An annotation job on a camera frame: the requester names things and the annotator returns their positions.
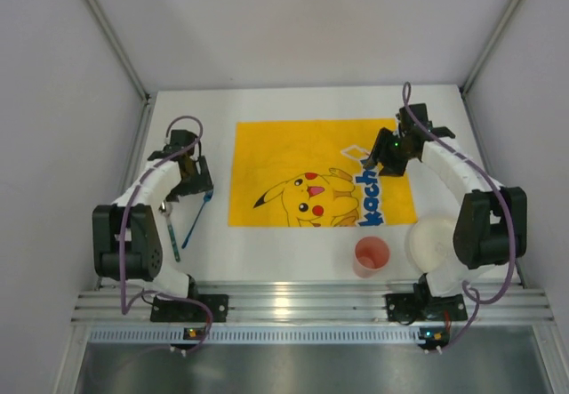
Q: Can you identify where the blue plastic fork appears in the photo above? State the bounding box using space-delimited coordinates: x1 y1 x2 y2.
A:
182 189 214 249

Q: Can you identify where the yellow Pikachu cloth placemat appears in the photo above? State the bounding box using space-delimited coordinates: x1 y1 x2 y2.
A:
228 119 417 228

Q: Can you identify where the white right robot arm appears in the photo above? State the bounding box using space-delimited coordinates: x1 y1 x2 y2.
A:
370 103 527 304

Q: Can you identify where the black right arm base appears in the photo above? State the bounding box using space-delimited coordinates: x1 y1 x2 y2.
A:
385 275 468 326

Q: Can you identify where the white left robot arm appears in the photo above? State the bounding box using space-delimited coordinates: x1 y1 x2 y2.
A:
92 120 415 297

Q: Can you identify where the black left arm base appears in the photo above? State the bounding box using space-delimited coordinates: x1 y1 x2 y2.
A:
150 293 229 323

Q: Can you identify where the white bear plate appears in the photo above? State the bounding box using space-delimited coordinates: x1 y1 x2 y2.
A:
408 214 499 280

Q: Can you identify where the pink plastic cup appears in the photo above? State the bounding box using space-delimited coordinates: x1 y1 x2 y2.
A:
353 237 390 278

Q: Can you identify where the green handled metal spoon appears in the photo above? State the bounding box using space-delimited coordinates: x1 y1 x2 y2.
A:
159 201 181 262

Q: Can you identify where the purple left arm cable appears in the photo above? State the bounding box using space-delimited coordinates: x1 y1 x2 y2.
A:
119 116 214 355

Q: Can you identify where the slotted grey cable duct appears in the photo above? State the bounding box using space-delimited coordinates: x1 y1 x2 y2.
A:
89 326 446 345

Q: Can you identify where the aluminium mounting rail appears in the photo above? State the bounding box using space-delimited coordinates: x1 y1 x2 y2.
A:
71 279 554 326

